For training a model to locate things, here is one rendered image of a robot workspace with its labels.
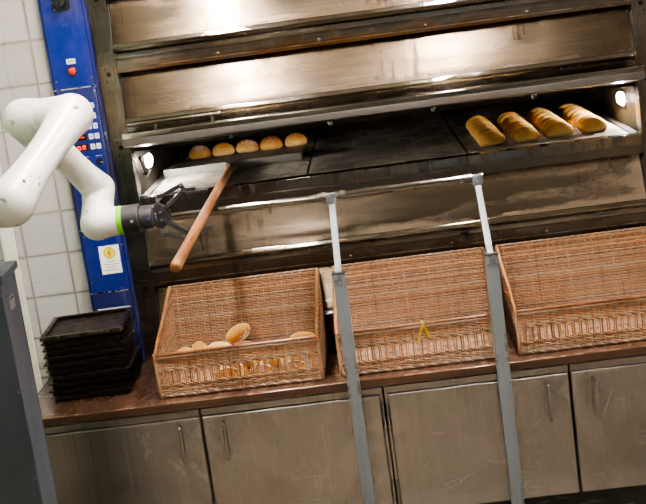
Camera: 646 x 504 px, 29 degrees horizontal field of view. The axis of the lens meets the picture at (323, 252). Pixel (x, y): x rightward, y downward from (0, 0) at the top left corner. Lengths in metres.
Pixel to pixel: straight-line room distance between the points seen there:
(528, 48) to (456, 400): 1.26
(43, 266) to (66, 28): 0.86
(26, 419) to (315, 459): 1.07
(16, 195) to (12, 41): 1.30
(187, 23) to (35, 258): 1.02
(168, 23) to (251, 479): 1.59
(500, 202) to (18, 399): 1.90
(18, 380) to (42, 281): 1.22
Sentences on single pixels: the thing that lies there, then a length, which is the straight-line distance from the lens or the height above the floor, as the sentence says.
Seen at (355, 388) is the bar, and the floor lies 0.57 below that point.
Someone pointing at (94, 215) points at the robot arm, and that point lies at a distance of 3.99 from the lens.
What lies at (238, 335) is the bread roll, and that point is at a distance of 4.46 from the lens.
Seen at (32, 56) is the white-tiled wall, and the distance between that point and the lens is 4.57.
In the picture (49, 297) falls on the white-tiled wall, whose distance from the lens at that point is 4.70.
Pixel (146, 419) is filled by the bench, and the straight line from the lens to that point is 4.18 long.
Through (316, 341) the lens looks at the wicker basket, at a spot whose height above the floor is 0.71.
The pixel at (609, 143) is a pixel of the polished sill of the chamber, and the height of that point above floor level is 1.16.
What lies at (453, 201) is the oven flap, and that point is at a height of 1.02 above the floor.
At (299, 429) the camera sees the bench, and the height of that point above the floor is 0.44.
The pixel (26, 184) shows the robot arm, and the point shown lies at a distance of 3.41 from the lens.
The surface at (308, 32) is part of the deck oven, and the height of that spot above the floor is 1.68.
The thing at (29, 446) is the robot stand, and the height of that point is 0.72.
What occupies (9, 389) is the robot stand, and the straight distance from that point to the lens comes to 3.53.
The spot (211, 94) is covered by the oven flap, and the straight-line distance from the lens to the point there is 4.46.
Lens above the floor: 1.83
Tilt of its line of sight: 12 degrees down
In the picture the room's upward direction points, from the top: 8 degrees counter-clockwise
